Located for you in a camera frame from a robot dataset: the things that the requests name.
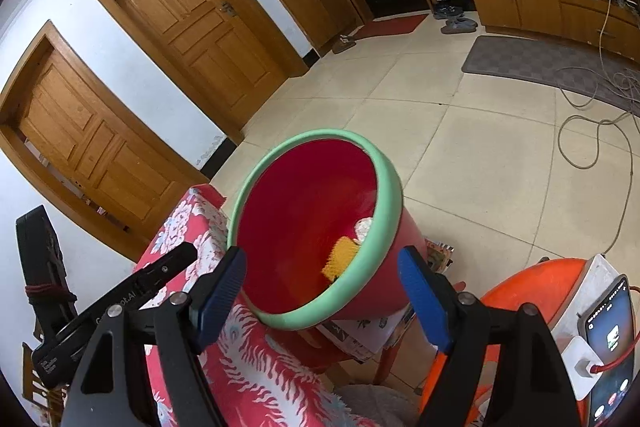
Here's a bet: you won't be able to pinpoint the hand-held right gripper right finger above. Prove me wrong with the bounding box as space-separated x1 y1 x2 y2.
397 245 586 427

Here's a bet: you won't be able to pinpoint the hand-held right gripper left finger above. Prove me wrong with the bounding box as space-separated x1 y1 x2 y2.
60 247 247 427

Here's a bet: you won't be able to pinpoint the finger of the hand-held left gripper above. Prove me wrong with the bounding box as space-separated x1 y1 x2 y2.
95 241 198 312

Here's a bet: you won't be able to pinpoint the red basin with green rim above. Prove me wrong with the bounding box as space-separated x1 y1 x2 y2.
227 128 430 332

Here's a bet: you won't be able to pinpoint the wooden chair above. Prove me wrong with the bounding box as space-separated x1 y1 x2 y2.
21 342 71 427

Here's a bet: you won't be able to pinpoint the red floral blanket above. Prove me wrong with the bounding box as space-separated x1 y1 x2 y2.
132 183 401 427

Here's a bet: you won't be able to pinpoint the crumpled white paper ball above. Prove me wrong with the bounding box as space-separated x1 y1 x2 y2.
352 217 376 244

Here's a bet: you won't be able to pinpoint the orange plastic stool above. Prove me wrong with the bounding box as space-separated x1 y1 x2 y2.
419 257 601 427

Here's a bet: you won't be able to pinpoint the grey cushion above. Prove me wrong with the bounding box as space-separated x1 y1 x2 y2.
332 384 421 427

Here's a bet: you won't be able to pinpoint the wide wooden door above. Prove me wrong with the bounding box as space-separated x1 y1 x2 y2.
0 19 211 260

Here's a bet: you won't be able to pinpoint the white charger plug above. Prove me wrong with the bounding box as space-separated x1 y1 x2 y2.
562 334 603 400

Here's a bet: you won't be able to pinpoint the black smartphone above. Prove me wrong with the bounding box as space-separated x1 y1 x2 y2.
580 274 636 427

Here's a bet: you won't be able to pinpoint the grey floor mat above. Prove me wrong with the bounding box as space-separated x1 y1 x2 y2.
460 35 640 118

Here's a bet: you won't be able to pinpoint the red doormat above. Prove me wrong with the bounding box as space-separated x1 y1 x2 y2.
352 13 431 40

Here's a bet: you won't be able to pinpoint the grey shoes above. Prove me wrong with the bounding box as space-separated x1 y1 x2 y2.
440 18 480 35

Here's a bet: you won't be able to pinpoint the black frame with red rope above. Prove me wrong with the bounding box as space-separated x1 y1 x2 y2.
15 205 78 343

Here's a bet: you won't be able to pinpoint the red charging cable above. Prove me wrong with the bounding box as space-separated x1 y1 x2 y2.
590 282 640 375

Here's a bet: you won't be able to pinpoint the grey cable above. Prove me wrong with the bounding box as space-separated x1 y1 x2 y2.
556 0 640 258

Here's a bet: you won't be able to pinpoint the wooden door with handle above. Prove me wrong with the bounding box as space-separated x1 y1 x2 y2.
84 0 308 145

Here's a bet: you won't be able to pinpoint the low wooden wall cabinet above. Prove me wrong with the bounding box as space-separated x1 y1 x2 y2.
270 0 373 52

